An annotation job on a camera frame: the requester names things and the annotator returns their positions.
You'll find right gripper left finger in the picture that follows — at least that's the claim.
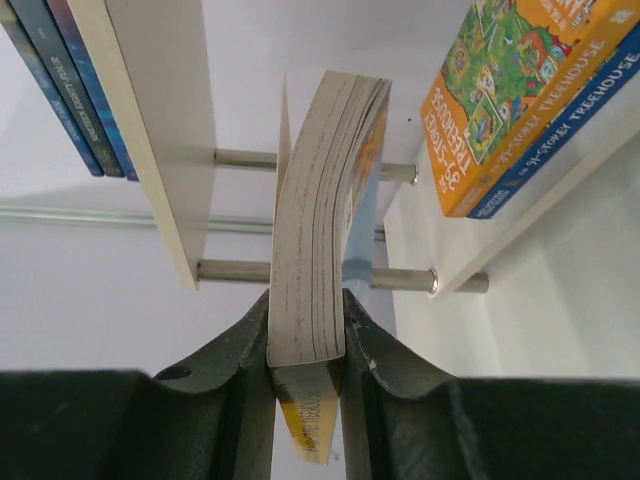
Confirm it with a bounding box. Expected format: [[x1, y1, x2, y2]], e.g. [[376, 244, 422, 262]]
[[1, 295, 275, 479]]

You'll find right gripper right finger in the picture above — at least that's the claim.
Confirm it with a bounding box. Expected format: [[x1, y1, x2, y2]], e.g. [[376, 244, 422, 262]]
[[341, 292, 639, 479]]

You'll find orange Treehouse book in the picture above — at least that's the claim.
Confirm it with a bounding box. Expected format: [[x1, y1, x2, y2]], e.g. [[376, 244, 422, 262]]
[[266, 70, 391, 464], [421, 1, 639, 218]]

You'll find blue 91-Storey Treehouse book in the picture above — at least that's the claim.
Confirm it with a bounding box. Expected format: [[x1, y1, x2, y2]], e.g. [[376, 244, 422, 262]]
[[465, 29, 640, 220]]

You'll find dark blue book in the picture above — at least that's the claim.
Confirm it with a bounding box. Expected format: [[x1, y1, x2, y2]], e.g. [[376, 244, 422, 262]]
[[10, 0, 125, 178]]

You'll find Jane Eyre book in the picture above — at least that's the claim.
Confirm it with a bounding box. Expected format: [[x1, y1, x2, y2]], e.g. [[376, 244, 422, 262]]
[[47, 0, 139, 182]]

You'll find white two-tier shelf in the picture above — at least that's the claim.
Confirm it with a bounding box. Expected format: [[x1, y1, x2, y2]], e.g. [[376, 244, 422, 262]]
[[64, 0, 640, 304]]

